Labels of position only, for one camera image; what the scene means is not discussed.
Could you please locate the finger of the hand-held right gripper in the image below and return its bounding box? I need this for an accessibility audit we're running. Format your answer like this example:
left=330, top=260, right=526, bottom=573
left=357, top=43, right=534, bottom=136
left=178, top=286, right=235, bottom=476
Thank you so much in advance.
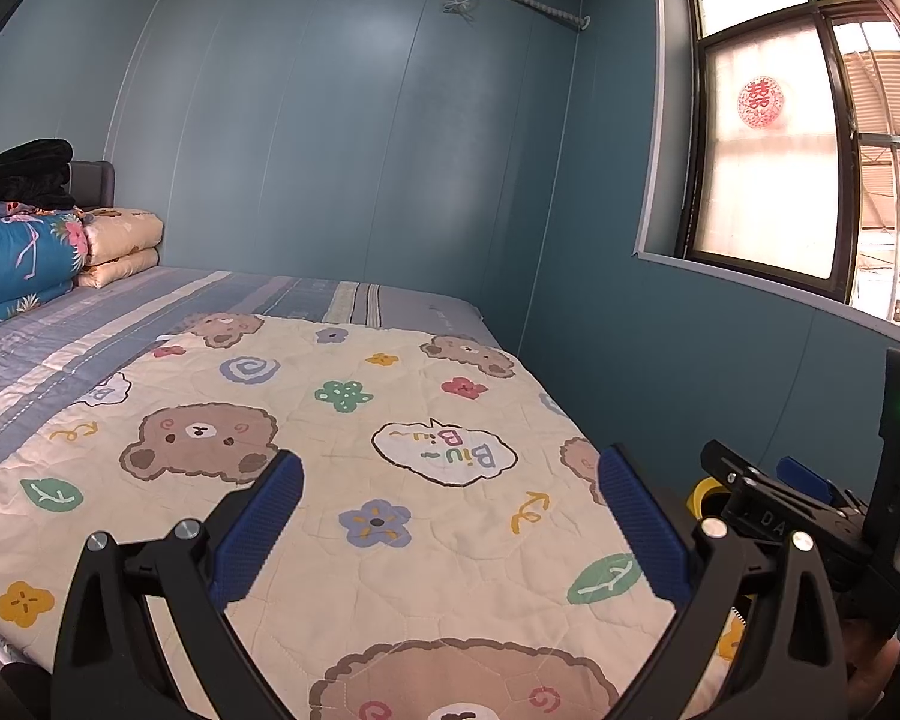
left=778, top=457, right=863, bottom=511
left=701, top=441, right=833, bottom=511

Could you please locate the yellow trash bin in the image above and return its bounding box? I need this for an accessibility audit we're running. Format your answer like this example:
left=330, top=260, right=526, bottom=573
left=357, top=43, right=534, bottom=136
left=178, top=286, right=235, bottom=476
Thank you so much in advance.
left=686, top=477, right=728, bottom=520

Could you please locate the grey wrapped pipe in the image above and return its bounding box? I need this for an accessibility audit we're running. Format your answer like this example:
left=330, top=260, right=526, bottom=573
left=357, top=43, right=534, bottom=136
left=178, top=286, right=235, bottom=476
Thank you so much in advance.
left=469, top=0, right=593, bottom=32

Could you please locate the blue striped bed sheet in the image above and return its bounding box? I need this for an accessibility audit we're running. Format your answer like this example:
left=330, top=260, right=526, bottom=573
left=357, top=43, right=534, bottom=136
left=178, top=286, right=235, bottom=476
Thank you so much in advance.
left=0, top=266, right=488, bottom=481

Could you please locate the black clothing pile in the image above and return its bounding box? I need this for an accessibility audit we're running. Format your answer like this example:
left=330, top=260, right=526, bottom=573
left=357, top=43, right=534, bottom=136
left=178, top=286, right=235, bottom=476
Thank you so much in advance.
left=0, top=139, right=76, bottom=212

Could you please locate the bear print blanket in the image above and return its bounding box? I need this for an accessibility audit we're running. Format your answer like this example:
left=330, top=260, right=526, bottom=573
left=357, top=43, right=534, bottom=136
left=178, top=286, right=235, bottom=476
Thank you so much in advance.
left=0, top=311, right=751, bottom=720

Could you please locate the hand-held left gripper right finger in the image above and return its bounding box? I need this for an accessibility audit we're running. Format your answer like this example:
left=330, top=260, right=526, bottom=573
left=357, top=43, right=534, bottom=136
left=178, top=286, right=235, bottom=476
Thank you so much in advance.
left=598, top=444, right=848, bottom=720

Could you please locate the blue floral folded quilt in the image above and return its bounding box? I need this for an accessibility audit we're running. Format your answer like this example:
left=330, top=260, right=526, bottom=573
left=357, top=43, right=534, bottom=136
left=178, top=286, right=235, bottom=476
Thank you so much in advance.
left=0, top=202, right=91, bottom=331

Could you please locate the red paper window decal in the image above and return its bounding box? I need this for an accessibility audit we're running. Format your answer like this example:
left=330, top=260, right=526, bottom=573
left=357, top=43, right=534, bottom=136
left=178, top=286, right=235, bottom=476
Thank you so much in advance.
left=736, top=76, right=785, bottom=130

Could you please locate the person's right hand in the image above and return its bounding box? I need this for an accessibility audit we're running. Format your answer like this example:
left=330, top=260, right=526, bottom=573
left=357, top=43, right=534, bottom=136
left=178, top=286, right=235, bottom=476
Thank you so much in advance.
left=844, top=619, right=900, bottom=706

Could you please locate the brown framed window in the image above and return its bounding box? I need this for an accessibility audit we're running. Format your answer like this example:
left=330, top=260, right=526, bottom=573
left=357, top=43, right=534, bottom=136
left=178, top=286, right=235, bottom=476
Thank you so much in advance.
left=637, top=0, right=900, bottom=346

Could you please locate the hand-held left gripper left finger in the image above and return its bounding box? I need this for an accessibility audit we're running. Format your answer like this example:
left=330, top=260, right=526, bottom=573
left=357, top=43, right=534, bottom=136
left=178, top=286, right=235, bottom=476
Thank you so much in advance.
left=51, top=450, right=305, bottom=720

